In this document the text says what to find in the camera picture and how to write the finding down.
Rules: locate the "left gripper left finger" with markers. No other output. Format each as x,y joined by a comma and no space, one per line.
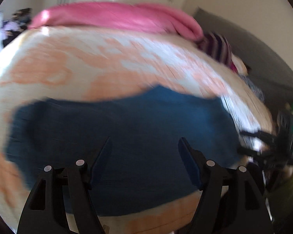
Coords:
44,210

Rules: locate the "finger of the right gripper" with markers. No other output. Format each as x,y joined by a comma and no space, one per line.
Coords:
261,135
251,153

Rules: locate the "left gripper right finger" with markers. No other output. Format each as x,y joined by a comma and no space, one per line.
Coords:
230,200

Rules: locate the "blue denim pants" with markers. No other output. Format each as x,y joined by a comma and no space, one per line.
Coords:
144,169

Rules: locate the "right forearm green sleeve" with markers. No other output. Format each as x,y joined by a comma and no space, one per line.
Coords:
281,200

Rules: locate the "person's right hand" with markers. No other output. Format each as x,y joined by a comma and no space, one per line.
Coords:
276,177

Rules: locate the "dark patterned cloth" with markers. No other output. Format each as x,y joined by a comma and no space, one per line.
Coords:
255,89

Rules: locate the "grey padded headboard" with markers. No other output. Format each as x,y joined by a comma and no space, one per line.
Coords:
268,70

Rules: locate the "purple striped pillow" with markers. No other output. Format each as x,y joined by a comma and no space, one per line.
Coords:
217,47

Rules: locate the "orange white fleece blanket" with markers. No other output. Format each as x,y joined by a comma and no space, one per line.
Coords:
96,64

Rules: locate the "pink quilt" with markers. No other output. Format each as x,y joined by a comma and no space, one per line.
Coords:
143,17

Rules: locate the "pile of clothes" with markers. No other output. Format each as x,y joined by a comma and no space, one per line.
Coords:
17,24

